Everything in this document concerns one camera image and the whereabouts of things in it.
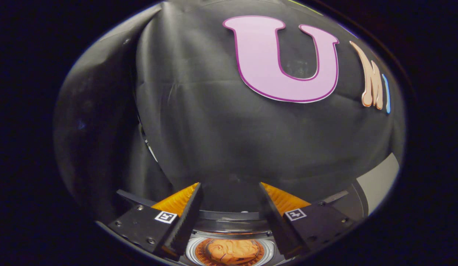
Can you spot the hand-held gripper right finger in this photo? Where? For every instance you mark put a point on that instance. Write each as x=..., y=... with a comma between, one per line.
x=275, y=221

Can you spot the orange shirt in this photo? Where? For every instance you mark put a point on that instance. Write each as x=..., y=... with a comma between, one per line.
x=231, y=251

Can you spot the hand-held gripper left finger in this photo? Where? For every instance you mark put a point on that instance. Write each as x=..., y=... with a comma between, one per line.
x=186, y=221

